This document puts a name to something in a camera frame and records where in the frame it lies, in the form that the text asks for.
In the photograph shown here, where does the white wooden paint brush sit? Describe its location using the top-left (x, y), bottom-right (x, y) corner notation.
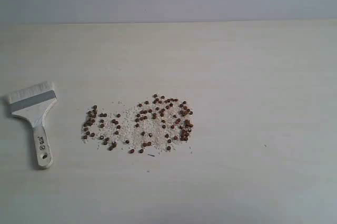
top-left (6, 81), bottom-right (57, 169)

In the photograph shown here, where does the brown beans and grain pile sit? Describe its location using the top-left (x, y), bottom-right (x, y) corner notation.
top-left (81, 93), bottom-right (194, 154)

